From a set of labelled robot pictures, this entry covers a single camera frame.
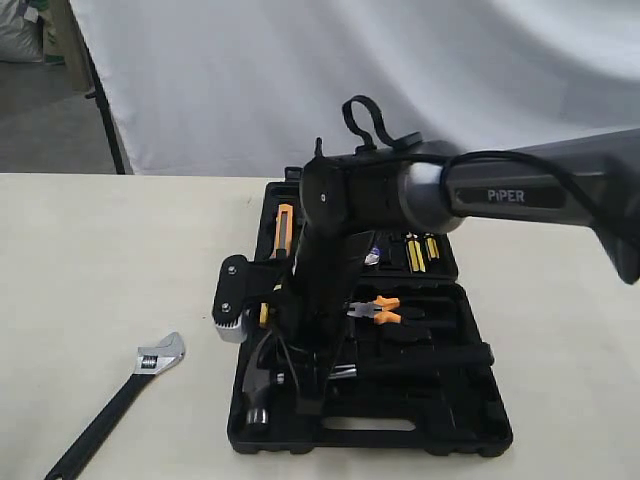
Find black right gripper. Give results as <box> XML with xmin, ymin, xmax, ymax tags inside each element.
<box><xmin>270</xmin><ymin>224</ymin><xmax>375</xmax><ymax>416</ymax></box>

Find claw hammer black grip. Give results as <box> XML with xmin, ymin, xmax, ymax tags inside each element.
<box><xmin>240</xmin><ymin>329</ymin><xmax>496</xmax><ymax>434</ymax></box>

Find black plastic tool case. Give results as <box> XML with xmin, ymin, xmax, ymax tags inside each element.
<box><xmin>212</xmin><ymin>167</ymin><xmax>513</xmax><ymax>457</ymax></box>

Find black insulating tape roll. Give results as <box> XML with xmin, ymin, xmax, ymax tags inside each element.
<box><xmin>364</xmin><ymin>245</ymin><xmax>381</xmax><ymax>266</ymax></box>

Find adjustable wrench black handle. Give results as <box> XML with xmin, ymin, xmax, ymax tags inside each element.
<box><xmin>45</xmin><ymin>332</ymin><xmax>186</xmax><ymax>479</ymax></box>

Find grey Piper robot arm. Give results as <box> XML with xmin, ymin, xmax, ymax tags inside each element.
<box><xmin>277</xmin><ymin>129</ymin><xmax>639</xmax><ymax>358</ymax></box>

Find yellow tape measure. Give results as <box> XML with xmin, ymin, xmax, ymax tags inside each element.
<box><xmin>258</xmin><ymin>303</ymin><xmax>270</xmax><ymax>329</ymax></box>

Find orange utility knife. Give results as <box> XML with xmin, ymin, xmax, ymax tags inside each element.
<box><xmin>270</xmin><ymin>203</ymin><xmax>294</xmax><ymax>259</ymax></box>

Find large yellow black screwdriver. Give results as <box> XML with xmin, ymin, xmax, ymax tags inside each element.
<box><xmin>406</xmin><ymin>233</ymin><xmax>426</xmax><ymax>273</ymax></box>

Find small yellow black screwdriver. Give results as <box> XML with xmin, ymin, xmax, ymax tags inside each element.
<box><xmin>424</xmin><ymin>234</ymin><xmax>440</xmax><ymax>261</ymax></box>

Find white backdrop cloth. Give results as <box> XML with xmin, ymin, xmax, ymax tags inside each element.
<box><xmin>72</xmin><ymin>1</ymin><xmax>639</xmax><ymax>177</ymax></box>

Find black backdrop stand pole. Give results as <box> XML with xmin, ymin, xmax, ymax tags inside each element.
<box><xmin>70</xmin><ymin>4</ymin><xmax>127</xmax><ymax>175</ymax></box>

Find grey sack in background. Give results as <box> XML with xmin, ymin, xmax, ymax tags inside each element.
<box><xmin>1</xmin><ymin>0</ymin><xmax>49</xmax><ymax>63</ymax></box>

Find orange handled pliers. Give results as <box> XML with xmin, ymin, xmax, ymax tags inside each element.
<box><xmin>346</xmin><ymin>295</ymin><xmax>402</xmax><ymax>325</ymax></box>

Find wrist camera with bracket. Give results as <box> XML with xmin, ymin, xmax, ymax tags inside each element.
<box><xmin>212</xmin><ymin>254</ymin><xmax>282</xmax><ymax>344</ymax></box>

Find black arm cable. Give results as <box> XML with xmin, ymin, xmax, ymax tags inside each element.
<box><xmin>340</xmin><ymin>94</ymin><xmax>621</xmax><ymax>236</ymax></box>

